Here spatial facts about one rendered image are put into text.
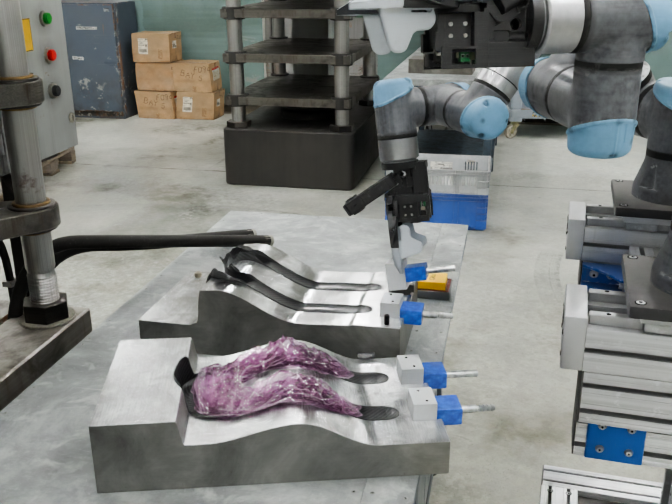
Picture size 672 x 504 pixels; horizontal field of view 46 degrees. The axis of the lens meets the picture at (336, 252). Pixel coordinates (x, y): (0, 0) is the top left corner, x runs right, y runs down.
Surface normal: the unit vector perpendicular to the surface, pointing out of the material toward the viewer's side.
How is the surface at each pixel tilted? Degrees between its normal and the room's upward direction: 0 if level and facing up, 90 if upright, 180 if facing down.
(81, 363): 0
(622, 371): 90
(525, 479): 0
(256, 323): 90
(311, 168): 90
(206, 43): 90
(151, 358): 0
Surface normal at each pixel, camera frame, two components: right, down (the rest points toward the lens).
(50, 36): 0.98, 0.07
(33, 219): 0.66, 0.26
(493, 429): 0.00, -0.94
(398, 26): 0.38, 0.19
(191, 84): -0.22, 0.25
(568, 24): 0.18, 0.39
